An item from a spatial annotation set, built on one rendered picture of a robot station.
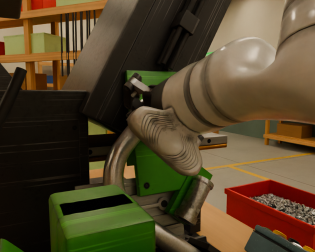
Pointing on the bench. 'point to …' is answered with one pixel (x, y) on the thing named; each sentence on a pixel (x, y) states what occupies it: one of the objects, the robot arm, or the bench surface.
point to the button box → (269, 242)
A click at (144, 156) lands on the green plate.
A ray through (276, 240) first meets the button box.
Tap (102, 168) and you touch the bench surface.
